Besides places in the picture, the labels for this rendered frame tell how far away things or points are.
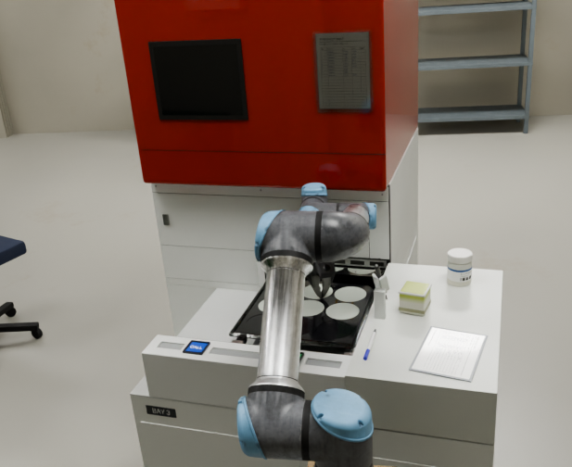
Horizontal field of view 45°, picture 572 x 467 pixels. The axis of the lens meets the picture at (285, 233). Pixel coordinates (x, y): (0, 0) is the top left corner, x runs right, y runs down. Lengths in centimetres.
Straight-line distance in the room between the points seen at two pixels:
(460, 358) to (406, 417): 19
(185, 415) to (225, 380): 19
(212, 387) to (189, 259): 72
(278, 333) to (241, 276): 98
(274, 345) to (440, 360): 48
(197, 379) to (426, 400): 59
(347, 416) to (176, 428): 74
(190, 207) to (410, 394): 105
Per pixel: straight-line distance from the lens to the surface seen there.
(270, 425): 136
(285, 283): 145
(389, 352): 176
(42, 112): 885
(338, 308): 208
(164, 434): 200
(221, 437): 192
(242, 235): 231
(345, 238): 149
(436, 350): 176
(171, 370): 186
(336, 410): 135
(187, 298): 251
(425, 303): 189
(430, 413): 170
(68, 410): 344
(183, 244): 241
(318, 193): 197
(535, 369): 348
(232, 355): 180
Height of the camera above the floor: 193
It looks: 23 degrees down
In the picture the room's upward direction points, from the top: 5 degrees counter-clockwise
